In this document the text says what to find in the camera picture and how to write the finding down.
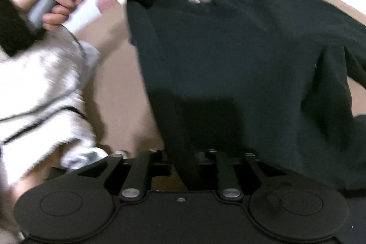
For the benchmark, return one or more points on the large black garment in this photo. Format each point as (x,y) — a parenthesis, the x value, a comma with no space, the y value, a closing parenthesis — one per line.
(228,61)

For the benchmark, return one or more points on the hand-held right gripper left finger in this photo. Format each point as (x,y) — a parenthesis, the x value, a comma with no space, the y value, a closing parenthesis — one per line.
(137,172)

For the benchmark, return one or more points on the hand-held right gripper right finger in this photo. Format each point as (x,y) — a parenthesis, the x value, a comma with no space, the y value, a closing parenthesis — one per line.
(228,172)

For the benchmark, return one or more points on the person's grey fleece robe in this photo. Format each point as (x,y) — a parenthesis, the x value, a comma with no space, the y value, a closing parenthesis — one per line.
(37,89)

